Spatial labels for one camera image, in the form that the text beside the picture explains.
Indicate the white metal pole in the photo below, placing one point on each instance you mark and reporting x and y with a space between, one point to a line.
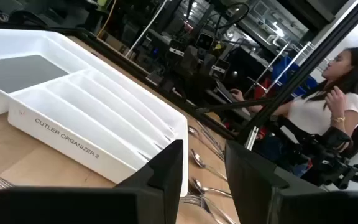
145 31

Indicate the person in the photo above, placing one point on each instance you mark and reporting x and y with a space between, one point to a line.
312 115

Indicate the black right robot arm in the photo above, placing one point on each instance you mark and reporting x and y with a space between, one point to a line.
331 137

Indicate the small silver fork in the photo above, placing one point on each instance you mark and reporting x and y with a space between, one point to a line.
3 183

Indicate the large silver fork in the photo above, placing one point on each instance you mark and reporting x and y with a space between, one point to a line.
213 140
194 200

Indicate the white plastic cutlery organizer tray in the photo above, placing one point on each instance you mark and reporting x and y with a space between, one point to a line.
73 102

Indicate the grey laptop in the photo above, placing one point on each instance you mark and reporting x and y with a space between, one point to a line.
225 93

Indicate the black aluminium frame post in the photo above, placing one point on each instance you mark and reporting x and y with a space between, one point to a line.
306 65

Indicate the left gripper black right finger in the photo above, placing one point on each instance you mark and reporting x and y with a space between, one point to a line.
275 202

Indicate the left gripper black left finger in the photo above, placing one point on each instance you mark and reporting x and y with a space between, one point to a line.
104 205

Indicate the blue storage bin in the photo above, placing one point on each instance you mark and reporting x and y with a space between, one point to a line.
283 70

